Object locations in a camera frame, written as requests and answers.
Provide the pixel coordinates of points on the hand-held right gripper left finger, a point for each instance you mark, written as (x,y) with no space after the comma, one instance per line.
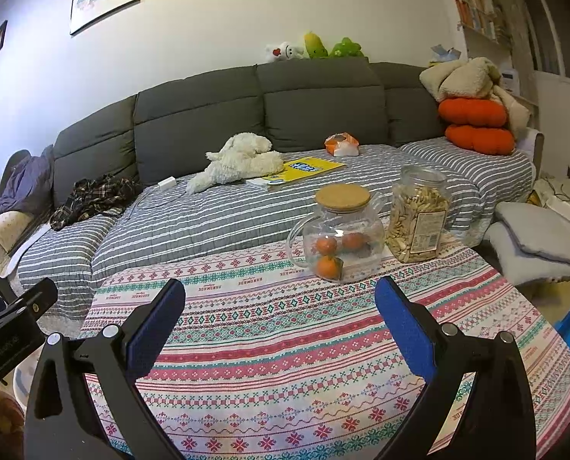
(155,330)

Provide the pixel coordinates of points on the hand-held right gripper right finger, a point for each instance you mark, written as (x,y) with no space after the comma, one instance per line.
(405,330)

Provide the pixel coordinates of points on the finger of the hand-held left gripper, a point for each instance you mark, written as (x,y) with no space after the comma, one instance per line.
(31,302)

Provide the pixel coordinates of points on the beige quilted pillow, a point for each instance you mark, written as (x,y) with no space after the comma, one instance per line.
(7,230)

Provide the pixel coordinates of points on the small orange fruit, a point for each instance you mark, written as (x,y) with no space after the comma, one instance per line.
(326,245)
(355,241)
(329,268)

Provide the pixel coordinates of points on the clear plastic snack jar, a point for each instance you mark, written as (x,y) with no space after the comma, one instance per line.
(417,220)

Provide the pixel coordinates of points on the glass teapot jar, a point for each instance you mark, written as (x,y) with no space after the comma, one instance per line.
(352,223)

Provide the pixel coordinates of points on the purple jacket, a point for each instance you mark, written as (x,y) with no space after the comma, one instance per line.
(23,182)

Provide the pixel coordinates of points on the dark plaid shirt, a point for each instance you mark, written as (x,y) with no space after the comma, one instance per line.
(93,199)

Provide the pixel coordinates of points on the patterned tablecloth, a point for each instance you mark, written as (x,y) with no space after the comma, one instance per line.
(285,345)

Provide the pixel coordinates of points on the grey floor cushion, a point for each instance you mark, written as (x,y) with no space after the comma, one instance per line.
(520,263)
(539,230)

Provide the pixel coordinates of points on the grey striped sofa cover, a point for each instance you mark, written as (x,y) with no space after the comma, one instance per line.
(246,220)

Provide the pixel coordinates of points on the cork lid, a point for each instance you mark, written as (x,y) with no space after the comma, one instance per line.
(342,197)

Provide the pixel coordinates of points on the white charger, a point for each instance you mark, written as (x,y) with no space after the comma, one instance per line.
(167,183)

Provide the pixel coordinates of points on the yellow book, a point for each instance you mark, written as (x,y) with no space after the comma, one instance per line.
(309,170)

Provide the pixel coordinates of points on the white plush dog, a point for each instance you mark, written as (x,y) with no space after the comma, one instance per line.
(242,163)

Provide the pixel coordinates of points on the orange white snack bag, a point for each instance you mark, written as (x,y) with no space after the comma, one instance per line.
(342,144)

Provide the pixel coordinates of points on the white plastic box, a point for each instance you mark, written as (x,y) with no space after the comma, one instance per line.
(565,208)

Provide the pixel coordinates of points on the orange round cushion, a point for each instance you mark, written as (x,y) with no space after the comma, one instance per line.
(479,140)
(472,112)

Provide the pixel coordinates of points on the grey fabric sofa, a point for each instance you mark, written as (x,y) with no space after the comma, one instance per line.
(194,115)

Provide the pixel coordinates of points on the beige fleece blanket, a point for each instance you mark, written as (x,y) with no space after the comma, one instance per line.
(462,79)

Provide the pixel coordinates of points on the pale blue tissue box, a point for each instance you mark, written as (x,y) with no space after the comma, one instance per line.
(444,55)

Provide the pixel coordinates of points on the yellow green plush toy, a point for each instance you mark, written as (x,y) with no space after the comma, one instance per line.
(316,47)

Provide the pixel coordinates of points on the white plush toy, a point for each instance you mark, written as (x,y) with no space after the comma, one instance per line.
(285,51)

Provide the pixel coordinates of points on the bookshelf with books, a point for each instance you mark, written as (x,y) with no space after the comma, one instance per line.
(481,5)

